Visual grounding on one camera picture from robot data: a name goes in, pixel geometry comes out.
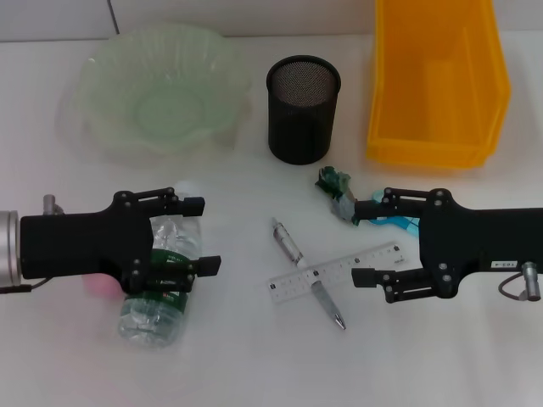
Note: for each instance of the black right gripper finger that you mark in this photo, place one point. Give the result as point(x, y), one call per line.
point(367, 209)
point(364, 277)

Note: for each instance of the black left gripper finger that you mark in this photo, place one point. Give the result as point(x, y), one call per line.
point(210, 266)
point(193, 205)

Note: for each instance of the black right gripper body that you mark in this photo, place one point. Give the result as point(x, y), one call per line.
point(475, 241)

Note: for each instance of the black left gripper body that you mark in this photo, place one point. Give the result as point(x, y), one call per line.
point(76, 246)

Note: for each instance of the transparent plastic ruler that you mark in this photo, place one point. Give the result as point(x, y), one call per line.
point(339, 271)

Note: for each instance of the pink peach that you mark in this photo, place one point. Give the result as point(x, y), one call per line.
point(99, 287)

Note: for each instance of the clear green-label water bottle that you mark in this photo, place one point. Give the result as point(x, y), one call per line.
point(146, 324)

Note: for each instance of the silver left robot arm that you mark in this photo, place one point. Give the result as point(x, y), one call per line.
point(9, 248)

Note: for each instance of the clear grey ballpoint pen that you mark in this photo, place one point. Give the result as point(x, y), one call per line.
point(288, 243)

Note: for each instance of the black mesh pen holder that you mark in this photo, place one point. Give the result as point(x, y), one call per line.
point(301, 123)

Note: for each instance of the green glass fruit plate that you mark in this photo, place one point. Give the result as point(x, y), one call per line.
point(169, 93)

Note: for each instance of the yellow plastic bin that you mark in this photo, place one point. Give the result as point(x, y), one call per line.
point(437, 106)

